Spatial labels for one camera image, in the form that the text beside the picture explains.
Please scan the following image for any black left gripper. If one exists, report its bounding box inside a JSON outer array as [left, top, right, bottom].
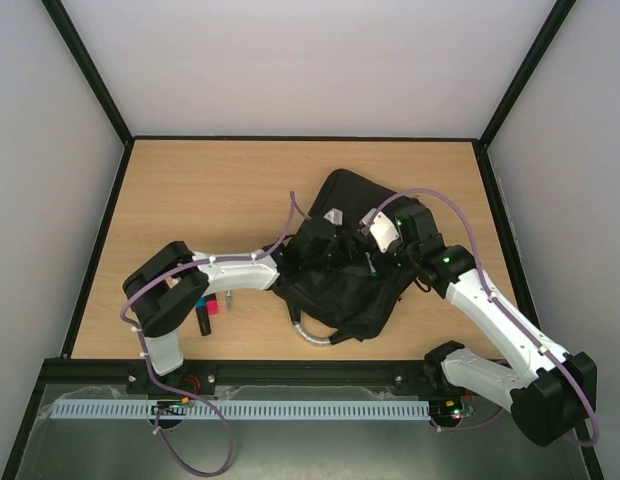
[[303, 230, 368, 271]]

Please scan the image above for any black student backpack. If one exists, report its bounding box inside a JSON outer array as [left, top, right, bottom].
[[270, 169, 417, 345]]

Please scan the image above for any blue cap white marker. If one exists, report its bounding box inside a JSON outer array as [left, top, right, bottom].
[[365, 252, 378, 277]]

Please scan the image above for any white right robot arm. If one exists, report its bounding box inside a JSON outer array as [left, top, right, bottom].
[[361, 196, 600, 446]]

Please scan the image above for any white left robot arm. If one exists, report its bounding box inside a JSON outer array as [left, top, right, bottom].
[[120, 235, 334, 377]]

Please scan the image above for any pink black highlighter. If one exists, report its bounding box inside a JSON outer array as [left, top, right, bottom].
[[206, 295, 219, 316]]

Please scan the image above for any blue black highlighter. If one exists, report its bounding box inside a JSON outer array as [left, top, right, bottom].
[[195, 298, 211, 336]]

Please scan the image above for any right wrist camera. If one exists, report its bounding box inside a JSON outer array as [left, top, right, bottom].
[[360, 209, 400, 253]]

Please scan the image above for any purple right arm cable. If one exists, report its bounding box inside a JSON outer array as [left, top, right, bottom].
[[372, 188, 602, 447]]

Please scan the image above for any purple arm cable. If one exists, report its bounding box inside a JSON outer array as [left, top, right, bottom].
[[119, 190, 311, 473], [372, 188, 602, 447]]

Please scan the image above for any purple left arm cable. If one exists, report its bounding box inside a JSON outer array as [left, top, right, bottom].
[[119, 190, 311, 473]]

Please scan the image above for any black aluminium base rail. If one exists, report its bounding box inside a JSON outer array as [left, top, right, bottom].
[[36, 359, 440, 397]]

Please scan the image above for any light blue cable duct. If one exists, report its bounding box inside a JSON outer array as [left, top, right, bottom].
[[50, 399, 430, 421]]

